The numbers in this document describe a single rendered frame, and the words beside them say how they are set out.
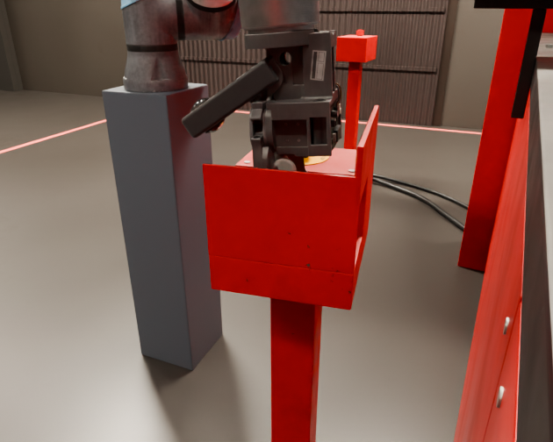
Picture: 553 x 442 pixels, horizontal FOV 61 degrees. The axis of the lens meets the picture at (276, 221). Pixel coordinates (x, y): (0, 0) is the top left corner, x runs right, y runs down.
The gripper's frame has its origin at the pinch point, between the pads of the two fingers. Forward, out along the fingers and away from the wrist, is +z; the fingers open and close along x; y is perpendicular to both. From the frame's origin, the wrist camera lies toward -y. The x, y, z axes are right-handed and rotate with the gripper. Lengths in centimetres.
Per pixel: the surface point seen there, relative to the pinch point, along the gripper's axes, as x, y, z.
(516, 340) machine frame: -28.4, 19.3, -7.5
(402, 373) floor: 63, 14, 75
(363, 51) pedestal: 212, -11, -2
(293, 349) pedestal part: 2.2, 0.2, 19.9
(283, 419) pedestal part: 2.2, -2.2, 33.0
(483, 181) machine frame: 130, 40, 40
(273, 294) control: -4.9, 0.4, 6.7
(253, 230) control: -4.9, -1.1, -1.0
